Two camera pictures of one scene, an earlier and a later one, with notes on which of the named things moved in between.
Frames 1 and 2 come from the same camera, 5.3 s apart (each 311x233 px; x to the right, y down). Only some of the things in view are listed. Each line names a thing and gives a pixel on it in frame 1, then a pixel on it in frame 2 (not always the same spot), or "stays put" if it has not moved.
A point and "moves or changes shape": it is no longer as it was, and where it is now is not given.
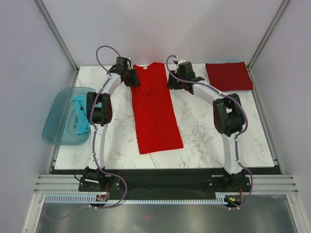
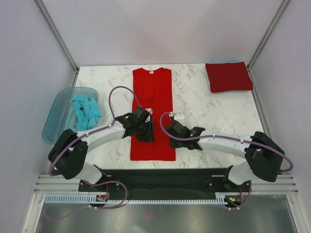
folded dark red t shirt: [229, 76] stays put
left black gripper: [134, 81] to [149, 137]
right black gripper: [171, 84] to [174, 144]
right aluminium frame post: [281, 10] stays put
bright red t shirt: [157, 125] moves or changes shape
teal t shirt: [79, 102] stays put
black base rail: [230, 180] stays put
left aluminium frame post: [59, 39] stays put
